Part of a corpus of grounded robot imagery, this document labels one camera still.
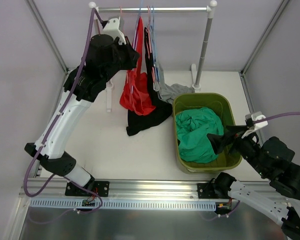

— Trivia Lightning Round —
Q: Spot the aluminium left frame post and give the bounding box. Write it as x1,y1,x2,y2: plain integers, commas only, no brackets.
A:
24,0,69,74

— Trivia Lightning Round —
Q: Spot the green tank top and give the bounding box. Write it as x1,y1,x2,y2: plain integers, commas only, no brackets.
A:
175,107,224,164

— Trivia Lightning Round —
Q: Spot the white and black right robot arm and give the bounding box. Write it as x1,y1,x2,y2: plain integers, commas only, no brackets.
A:
207,125,300,240

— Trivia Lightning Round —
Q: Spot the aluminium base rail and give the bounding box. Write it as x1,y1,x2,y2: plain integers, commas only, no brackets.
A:
18,177,290,203

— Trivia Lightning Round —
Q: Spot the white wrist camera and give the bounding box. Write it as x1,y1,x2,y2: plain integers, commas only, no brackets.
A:
241,111,268,139
101,16,126,44

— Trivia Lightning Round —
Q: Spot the red tank top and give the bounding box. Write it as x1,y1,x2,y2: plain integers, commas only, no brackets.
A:
119,17,156,116

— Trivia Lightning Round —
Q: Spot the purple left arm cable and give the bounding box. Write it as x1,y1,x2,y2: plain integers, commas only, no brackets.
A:
23,7,108,223

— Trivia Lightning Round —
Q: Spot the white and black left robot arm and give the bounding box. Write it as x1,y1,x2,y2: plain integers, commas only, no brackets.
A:
24,34,140,196

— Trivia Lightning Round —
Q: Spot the grey tank top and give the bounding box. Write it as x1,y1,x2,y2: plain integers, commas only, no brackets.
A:
153,60,195,104

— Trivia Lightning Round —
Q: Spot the white slotted cable duct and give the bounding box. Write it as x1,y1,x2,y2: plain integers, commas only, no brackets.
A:
29,198,217,212

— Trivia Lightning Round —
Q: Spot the aluminium frame post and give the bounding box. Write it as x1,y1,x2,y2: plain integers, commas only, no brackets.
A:
239,0,291,76
24,0,69,74

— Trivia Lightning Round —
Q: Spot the blue wire hanger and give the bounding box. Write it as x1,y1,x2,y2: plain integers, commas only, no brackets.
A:
126,0,144,95
149,6,160,85
150,24,160,92

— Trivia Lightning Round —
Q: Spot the olive green plastic basket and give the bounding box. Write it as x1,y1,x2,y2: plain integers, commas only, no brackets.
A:
172,93,242,174

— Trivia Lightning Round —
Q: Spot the aluminium right frame post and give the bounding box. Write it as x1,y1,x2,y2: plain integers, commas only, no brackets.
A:
239,0,291,76

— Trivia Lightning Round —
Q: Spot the black tank top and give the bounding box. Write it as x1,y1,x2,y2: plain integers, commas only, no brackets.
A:
126,27,173,136

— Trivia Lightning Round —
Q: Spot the silver and white clothes rack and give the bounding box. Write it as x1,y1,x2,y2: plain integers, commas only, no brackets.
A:
88,0,218,113

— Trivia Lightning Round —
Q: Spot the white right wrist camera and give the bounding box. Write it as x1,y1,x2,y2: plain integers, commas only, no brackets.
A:
241,111,268,139

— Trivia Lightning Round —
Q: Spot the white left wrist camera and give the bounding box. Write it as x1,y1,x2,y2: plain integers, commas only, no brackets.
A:
101,16,126,44

